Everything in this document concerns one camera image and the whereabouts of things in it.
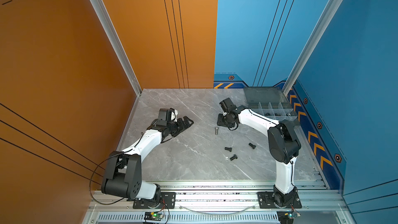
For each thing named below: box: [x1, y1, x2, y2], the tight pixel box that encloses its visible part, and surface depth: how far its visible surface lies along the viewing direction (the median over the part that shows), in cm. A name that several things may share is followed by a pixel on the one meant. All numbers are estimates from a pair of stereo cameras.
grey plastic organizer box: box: [243, 86, 298, 122], surface depth 119 cm
